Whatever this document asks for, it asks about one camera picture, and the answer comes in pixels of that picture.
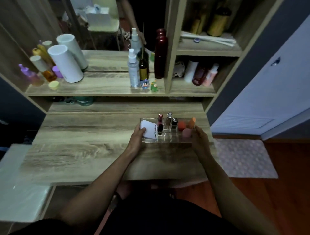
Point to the brown gold bottle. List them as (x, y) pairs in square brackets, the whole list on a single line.
[(198, 24)]

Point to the gold cylinder bottle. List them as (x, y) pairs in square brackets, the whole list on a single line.
[(219, 23)]

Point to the orange makeup sponge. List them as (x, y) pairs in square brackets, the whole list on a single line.
[(191, 123)]

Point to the tall dark red bottle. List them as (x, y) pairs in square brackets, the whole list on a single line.
[(160, 58)]

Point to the vanity mirror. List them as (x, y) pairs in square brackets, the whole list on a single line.
[(109, 60)]

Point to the pale dotted floor mat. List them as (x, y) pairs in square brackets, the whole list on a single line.
[(244, 157)]

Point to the clear acrylic makeup organizer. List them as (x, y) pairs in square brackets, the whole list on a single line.
[(169, 138)]

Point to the white plastic bottle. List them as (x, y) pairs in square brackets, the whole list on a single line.
[(190, 71)]

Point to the black shorts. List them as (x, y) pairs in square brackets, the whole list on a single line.
[(157, 215)]

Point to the orange bottle with white cap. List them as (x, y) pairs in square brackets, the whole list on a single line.
[(44, 69)]

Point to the silver lipstick tube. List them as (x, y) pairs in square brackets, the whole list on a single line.
[(169, 118)]

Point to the pink makeup sponge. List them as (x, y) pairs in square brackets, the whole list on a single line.
[(186, 133)]

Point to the dark red round bottle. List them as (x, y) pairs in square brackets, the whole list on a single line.
[(199, 77)]

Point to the red makeup sponge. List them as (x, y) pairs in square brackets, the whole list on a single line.
[(181, 126)]

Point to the clear spray bottle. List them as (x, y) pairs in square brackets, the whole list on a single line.
[(133, 71)]

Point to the black lipstick tube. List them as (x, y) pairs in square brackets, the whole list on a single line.
[(174, 122)]

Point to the green glass jar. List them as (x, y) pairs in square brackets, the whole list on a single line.
[(84, 101)]

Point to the dark amber diffuser bottle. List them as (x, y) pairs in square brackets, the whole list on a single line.
[(143, 69)]

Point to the person's right forearm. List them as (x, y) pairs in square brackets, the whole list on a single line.
[(230, 193)]

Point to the bundle of white sticks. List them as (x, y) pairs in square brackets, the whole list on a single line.
[(213, 38)]

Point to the person's left forearm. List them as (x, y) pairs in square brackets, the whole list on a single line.
[(101, 186)]

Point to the wooden vanity shelf unit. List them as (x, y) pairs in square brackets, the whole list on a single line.
[(172, 48)]

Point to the large white cylinder bottle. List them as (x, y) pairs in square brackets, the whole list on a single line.
[(65, 64)]

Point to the person's left hand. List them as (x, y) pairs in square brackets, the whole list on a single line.
[(134, 142)]

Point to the small green figurine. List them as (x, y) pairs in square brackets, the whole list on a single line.
[(154, 87)]

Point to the small blue figurine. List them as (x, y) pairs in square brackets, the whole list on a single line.
[(145, 84)]

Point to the white door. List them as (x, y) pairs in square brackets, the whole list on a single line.
[(273, 101)]

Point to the small purple cup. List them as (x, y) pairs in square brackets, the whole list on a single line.
[(57, 72)]

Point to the person's left thumb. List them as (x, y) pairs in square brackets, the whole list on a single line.
[(141, 131)]

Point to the red lipstick tube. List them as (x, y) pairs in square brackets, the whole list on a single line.
[(160, 119)]

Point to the small yellow jar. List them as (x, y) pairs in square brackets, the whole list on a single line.
[(54, 85)]

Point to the pink pump bottle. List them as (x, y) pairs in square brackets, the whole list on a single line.
[(210, 75)]

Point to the person's right hand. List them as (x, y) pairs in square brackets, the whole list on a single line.
[(201, 144)]

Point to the white patterned ornament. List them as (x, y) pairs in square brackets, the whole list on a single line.
[(178, 69)]

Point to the person's right thumb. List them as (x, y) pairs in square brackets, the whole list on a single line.
[(197, 132)]

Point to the purple lotion bottle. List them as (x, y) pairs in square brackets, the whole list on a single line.
[(31, 76)]

